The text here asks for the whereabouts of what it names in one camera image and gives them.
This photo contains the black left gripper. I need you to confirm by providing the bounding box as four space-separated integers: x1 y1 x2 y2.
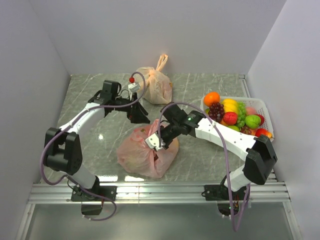
112 92 151 124

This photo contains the pink plastic bag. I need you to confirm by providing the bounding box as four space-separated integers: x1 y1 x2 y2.
116 119 179 178

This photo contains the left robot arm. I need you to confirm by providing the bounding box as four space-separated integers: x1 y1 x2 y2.
39 76 150 201

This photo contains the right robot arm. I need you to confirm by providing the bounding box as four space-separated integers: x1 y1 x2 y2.
150 102 278 200

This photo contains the tied beige plastic bag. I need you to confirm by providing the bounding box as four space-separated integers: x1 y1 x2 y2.
135 54 173 105

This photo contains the orange fake orange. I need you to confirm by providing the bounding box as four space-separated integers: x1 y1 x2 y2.
203 91 221 107

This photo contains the red fake strawberry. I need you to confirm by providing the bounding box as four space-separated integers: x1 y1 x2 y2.
222 111 238 126

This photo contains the yellow fake banana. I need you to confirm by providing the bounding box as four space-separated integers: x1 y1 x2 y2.
221 98 239 114

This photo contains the pink fake peach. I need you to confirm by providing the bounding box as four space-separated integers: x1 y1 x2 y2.
245 106 257 116

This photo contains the green fake guava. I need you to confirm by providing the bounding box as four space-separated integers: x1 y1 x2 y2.
244 115 261 129

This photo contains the red yellow fake pear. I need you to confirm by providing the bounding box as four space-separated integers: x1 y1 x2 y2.
255 128 273 139

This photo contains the dark red grape bunch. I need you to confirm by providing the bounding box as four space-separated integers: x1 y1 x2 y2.
208 102 225 123

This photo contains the green grape bunch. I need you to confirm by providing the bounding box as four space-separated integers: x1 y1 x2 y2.
235 101 247 129

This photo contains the white plastic fruit basket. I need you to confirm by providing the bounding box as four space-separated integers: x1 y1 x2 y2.
200 96 274 141

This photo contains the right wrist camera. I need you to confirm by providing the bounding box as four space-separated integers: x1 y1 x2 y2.
145 132 165 151

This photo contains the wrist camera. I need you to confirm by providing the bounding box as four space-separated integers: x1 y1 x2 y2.
145 132 165 151
128 76 141 93

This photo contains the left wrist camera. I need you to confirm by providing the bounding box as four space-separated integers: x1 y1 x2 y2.
128 76 141 93

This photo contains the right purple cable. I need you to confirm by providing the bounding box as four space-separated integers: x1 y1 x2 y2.
157 101 251 232

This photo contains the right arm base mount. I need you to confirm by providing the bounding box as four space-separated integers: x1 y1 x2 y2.
201 184 250 216

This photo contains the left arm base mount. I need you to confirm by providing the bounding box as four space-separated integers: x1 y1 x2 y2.
71 185 117 217

